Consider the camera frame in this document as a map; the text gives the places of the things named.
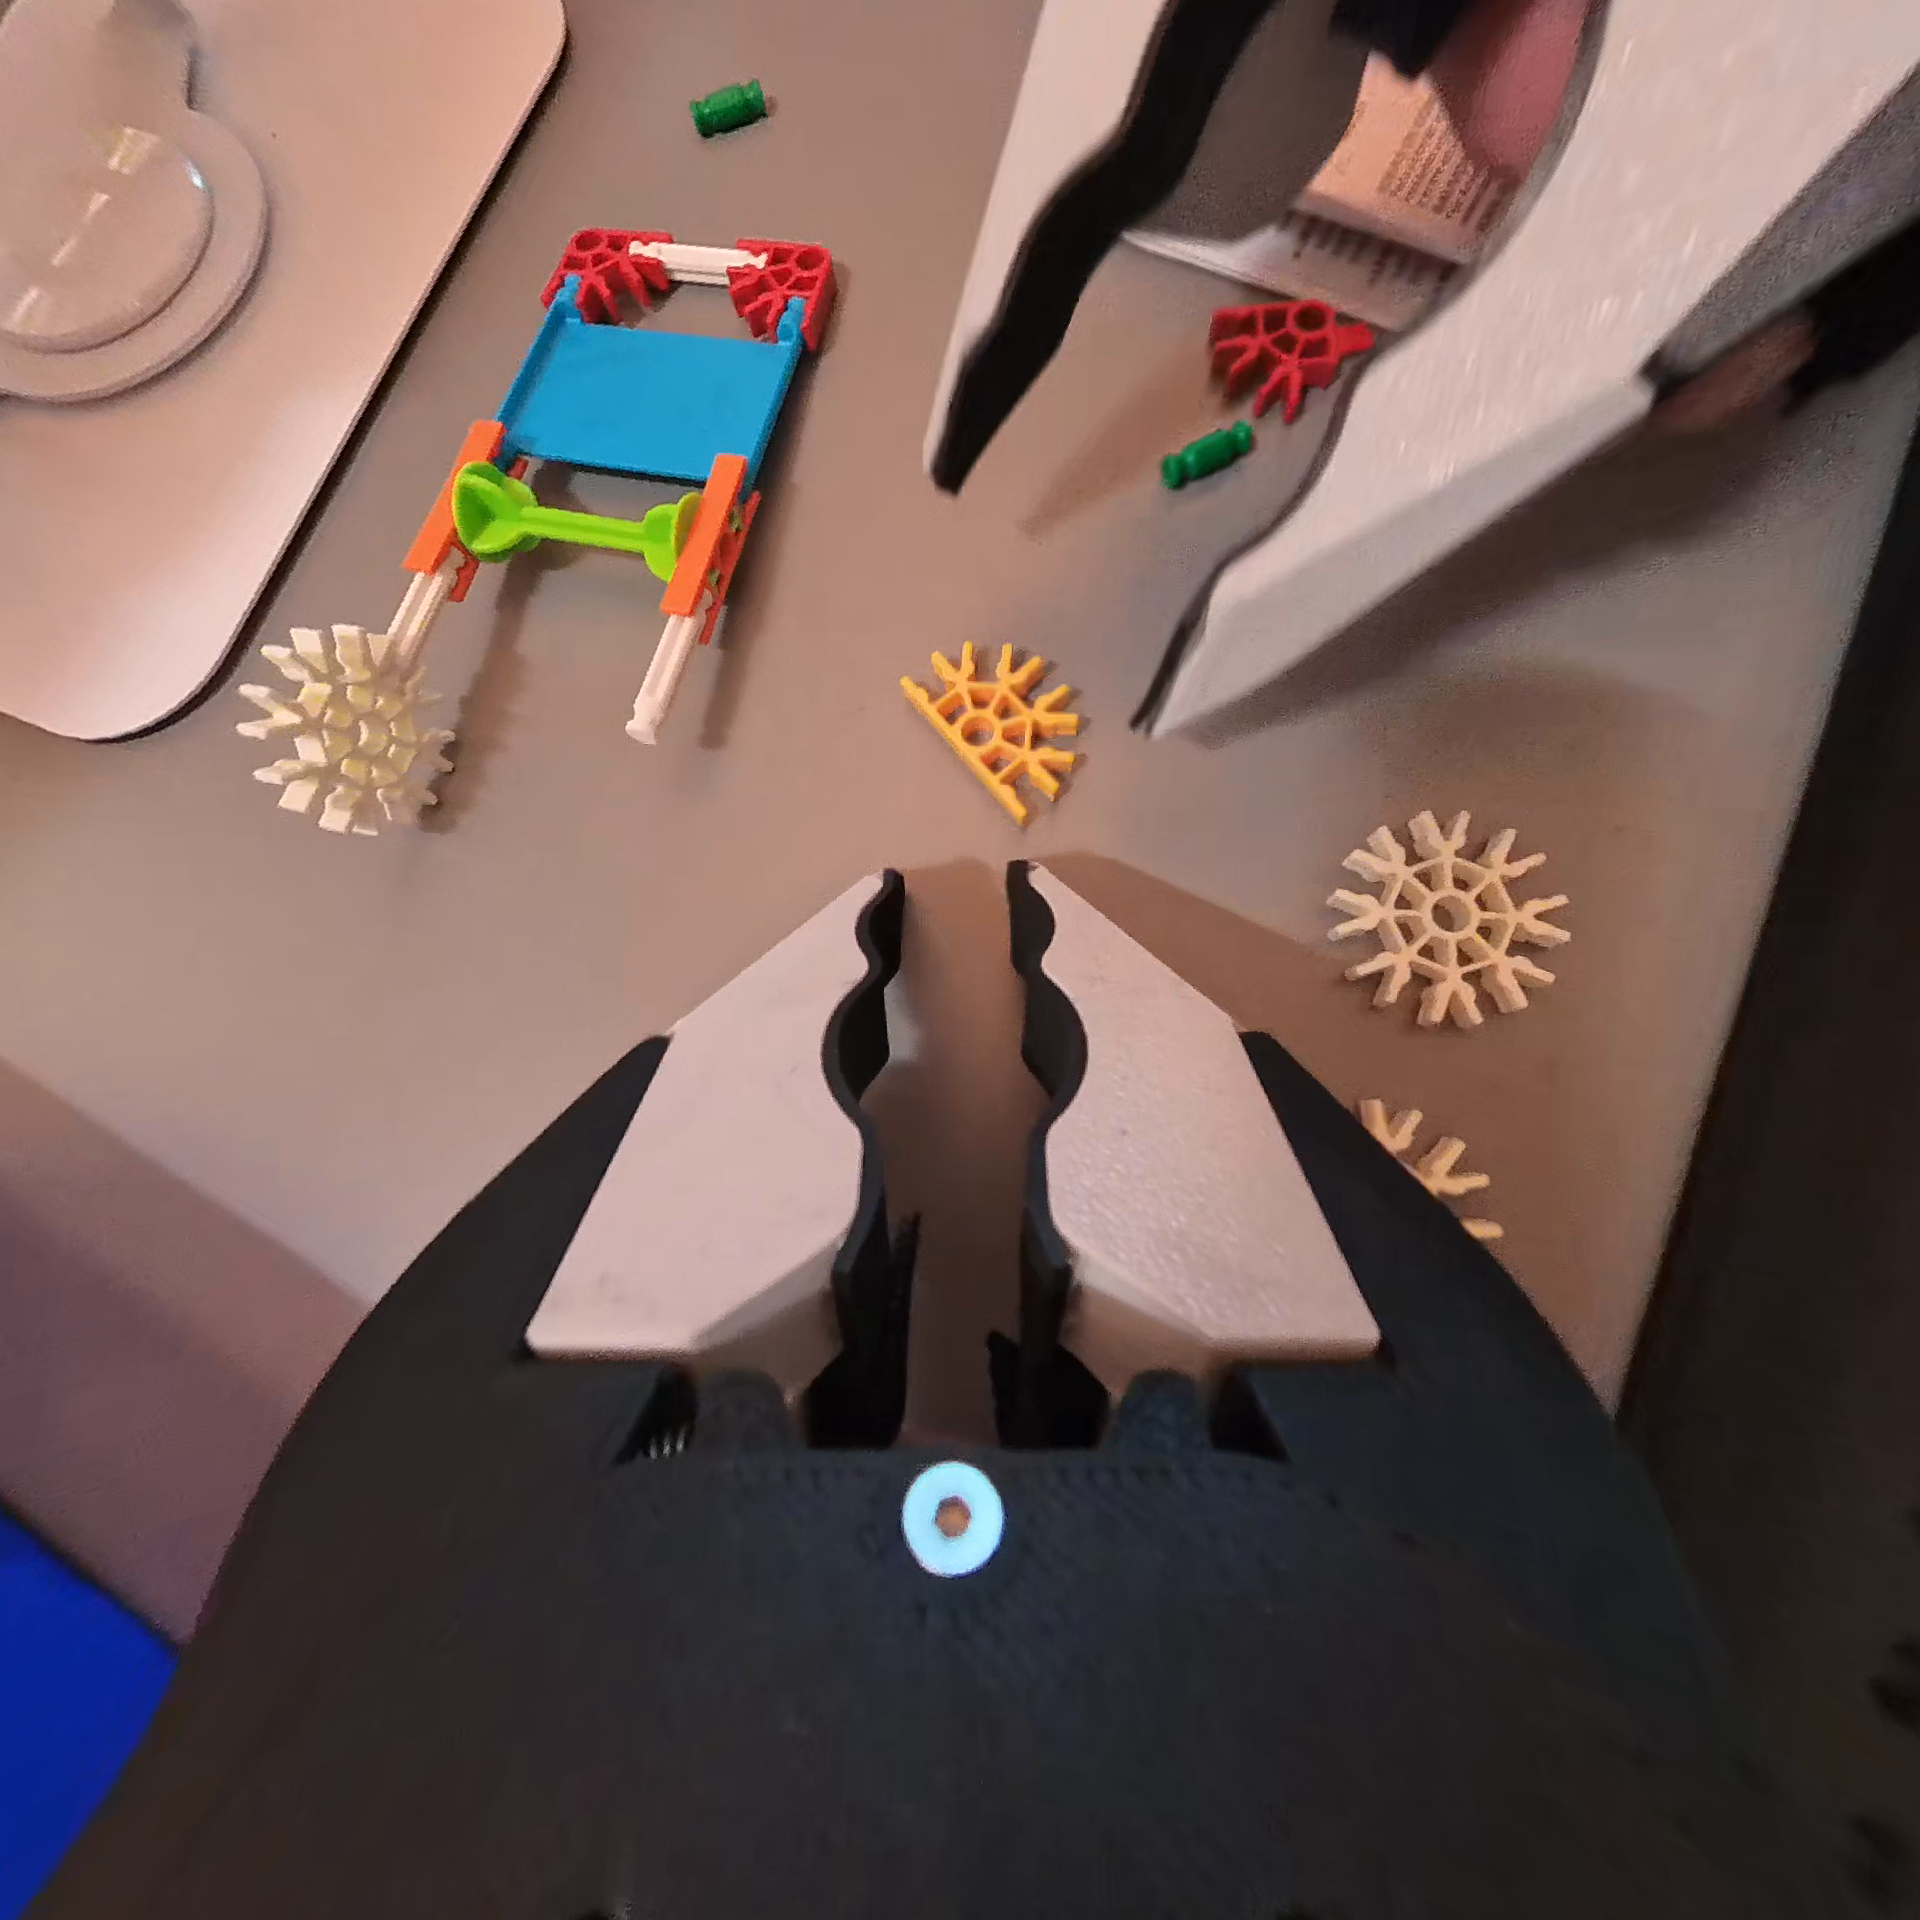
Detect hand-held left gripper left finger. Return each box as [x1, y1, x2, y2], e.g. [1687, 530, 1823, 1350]
[521, 867, 923, 1449]

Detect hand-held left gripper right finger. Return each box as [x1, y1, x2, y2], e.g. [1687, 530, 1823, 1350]
[982, 861, 1382, 1449]

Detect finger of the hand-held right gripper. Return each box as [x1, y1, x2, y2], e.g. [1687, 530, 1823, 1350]
[929, 0, 1359, 496]
[1132, 0, 1920, 741]

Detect colourful construction toy frame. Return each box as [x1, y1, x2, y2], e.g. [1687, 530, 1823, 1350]
[235, 224, 839, 837]

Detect orange half circle connector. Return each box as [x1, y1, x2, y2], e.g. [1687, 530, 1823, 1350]
[901, 642, 1081, 827]

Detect blue storage bin with tag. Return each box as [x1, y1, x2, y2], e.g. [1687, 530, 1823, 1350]
[0, 1505, 183, 1920]

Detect white snowflake connector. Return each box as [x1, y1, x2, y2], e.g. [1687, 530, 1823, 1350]
[1325, 810, 1573, 1032]
[1358, 1101, 1506, 1249]

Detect white paper leaflet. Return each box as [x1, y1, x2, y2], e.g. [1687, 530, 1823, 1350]
[1125, 61, 1517, 326]

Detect red toy connector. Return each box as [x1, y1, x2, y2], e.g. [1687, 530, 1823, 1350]
[1206, 297, 1378, 424]

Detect white wooden book stand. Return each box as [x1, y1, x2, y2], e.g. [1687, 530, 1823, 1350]
[0, 0, 569, 746]

